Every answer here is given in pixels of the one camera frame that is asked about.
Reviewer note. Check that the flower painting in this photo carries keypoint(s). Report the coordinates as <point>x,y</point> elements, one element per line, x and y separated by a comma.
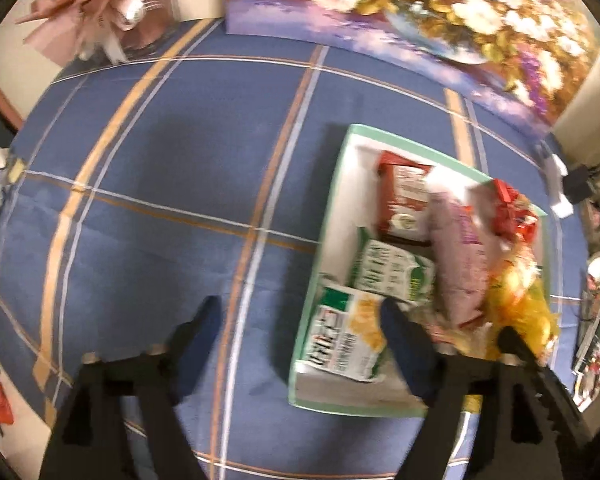
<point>430,0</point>

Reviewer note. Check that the black charger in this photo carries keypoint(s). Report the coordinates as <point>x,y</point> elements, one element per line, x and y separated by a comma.
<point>577,182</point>

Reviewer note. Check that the blue plaid tablecloth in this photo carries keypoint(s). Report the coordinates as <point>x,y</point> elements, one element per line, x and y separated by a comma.
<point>155,185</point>

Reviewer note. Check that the white power strip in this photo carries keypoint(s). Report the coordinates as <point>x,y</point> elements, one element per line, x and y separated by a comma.
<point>555,180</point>

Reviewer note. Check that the pink flower bouquet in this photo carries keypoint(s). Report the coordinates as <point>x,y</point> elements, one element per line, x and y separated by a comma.
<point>80,5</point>

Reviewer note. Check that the white packet with green print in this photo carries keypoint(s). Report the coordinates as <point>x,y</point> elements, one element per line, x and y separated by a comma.
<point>345,340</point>

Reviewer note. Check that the brown red snack packet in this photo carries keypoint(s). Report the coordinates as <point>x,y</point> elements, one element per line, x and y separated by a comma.
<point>405,200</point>

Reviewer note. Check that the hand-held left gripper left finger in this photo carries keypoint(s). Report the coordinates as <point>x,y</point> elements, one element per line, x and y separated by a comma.
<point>197,355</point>

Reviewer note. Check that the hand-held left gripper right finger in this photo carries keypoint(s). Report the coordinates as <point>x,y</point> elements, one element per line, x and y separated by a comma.
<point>405,355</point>

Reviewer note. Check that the green snack packet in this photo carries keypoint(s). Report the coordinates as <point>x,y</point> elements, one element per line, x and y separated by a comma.
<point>390,270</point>

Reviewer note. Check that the teal shallow cardboard box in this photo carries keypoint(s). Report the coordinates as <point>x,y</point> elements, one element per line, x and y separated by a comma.
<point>340,230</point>

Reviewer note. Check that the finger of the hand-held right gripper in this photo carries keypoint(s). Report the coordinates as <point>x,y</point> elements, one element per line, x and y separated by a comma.
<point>555,410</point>

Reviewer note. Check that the yellow snack packet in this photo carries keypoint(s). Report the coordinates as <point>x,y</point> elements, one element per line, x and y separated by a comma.
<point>522,305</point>

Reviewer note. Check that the pink snack packet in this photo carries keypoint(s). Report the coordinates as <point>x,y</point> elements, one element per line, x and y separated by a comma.
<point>460,265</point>

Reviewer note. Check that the red crinkled snack packet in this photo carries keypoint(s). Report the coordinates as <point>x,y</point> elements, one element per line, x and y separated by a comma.
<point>512,210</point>

